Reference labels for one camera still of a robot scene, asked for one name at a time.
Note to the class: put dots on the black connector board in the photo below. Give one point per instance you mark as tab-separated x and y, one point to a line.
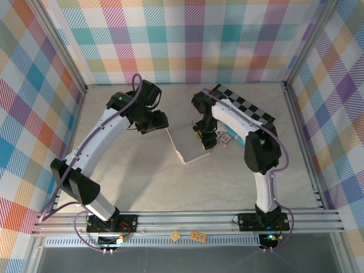
108	241
266	241

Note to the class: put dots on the aluminium frame post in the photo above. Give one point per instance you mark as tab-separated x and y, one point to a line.
57	47
308	42

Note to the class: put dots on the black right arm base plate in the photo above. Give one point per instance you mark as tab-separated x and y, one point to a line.
247	223

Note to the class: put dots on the small yellow tag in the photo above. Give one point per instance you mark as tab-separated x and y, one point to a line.
175	236

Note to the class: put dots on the teal marker pen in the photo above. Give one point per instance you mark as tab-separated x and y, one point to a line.
237	138

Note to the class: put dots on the white paper box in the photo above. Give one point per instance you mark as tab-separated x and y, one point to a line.
187	145

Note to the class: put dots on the aluminium side rail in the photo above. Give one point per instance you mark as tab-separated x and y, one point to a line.
301	136
76	119

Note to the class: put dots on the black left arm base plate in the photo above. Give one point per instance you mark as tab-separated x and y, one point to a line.
131	219

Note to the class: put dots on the aluminium mounting rail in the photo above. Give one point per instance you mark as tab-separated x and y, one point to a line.
185	220

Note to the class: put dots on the orange printed tag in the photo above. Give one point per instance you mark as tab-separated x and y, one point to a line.
198	236

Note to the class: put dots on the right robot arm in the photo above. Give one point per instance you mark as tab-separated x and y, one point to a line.
236	122

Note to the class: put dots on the black grey folding chessboard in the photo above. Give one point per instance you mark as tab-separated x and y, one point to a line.
247	105

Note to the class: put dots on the playing card box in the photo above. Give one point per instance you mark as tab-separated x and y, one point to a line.
223	138

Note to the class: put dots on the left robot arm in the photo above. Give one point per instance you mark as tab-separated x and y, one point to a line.
96	136

